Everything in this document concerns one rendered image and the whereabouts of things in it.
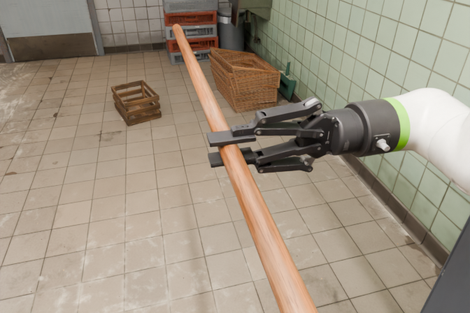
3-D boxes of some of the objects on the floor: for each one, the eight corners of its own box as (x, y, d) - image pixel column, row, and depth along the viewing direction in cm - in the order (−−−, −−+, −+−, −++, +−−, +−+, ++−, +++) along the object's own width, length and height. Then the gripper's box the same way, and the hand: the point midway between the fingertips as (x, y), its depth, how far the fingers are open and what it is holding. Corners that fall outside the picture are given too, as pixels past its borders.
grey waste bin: (248, 57, 434) (249, 12, 404) (219, 60, 426) (218, 14, 396) (240, 48, 464) (240, 5, 434) (213, 50, 456) (212, 7, 426)
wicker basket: (228, 115, 305) (228, 86, 290) (210, 90, 349) (208, 64, 335) (277, 106, 319) (279, 79, 305) (253, 84, 364) (254, 59, 349)
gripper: (374, 96, 49) (210, 115, 44) (354, 182, 58) (215, 206, 53) (347, 76, 55) (201, 91, 50) (333, 156, 64) (206, 176, 59)
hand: (230, 147), depth 52 cm, fingers closed on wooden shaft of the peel, 3 cm apart
